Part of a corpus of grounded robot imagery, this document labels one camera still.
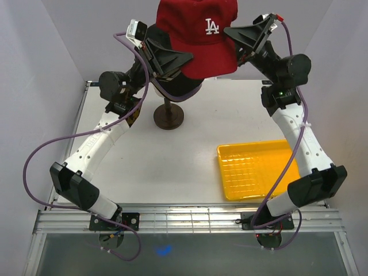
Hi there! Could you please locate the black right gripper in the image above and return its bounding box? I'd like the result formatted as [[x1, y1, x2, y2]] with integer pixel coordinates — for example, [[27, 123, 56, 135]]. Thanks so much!
[[207, 16, 279, 85]]

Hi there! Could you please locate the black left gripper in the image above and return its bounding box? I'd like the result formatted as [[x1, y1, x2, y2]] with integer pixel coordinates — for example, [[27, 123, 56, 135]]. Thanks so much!
[[126, 39, 196, 98]]

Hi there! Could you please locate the black cap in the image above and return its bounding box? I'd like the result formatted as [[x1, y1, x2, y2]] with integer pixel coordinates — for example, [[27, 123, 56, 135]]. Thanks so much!
[[146, 24, 204, 96]]

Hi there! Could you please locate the purple LA cap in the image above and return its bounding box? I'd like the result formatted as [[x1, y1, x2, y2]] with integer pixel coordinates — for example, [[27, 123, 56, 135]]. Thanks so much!
[[153, 83, 202, 102]]

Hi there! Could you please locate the red cap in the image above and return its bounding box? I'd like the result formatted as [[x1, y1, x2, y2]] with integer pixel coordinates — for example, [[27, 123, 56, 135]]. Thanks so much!
[[156, 0, 238, 79]]

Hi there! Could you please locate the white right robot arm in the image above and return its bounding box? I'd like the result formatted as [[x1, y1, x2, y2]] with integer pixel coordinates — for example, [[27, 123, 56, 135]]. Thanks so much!
[[224, 13, 347, 229]]

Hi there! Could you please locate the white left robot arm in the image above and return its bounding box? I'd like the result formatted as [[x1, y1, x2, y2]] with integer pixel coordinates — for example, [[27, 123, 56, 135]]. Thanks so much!
[[49, 39, 193, 230]]

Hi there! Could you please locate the dark wooden round stand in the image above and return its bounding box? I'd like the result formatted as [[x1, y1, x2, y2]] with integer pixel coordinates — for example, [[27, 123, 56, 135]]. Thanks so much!
[[154, 104, 184, 130]]

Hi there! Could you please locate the yellow plastic tray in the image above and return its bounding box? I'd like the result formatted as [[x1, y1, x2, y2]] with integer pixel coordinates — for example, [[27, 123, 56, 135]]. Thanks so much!
[[217, 140, 292, 201]]

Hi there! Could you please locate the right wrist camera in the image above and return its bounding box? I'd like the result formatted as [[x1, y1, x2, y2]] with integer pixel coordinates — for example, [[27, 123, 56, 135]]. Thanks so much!
[[252, 13, 284, 32]]

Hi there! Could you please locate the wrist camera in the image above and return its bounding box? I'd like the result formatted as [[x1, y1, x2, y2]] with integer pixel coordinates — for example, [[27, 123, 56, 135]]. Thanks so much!
[[252, 13, 284, 32], [125, 19, 148, 47]]

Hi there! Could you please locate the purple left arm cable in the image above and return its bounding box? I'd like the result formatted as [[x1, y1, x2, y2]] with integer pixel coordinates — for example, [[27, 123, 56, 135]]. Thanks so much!
[[22, 33, 150, 209]]

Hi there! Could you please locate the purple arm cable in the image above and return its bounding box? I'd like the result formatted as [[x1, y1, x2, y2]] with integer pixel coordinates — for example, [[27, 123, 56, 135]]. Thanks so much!
[[251, 21, 311, 231], [22, 33, 150, 209]]

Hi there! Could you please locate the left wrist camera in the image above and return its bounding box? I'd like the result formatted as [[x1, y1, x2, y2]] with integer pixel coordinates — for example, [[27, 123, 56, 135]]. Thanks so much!
[[125, 19, 148, 47]]

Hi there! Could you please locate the aluminium front rail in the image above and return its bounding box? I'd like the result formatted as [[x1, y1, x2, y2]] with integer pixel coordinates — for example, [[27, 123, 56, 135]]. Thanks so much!
[[33, 203, 345, 234]]

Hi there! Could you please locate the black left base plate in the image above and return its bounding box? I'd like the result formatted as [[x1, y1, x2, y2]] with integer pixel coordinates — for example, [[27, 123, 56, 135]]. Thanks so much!
[[89, 212, 140, 231]]

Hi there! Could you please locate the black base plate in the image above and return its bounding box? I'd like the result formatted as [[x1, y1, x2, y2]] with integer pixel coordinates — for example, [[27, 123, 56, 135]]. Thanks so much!
[[235, 212, 294, 230], [89, 212, 140, 231]]

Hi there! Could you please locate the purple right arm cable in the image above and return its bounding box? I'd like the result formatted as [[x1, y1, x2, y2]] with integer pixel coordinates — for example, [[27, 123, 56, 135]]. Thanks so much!
[[251, 21, 311, 231]]

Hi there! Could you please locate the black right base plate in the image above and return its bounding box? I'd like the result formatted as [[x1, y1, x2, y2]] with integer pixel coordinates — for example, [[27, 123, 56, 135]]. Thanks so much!
[[235, 212, 294, 230]]

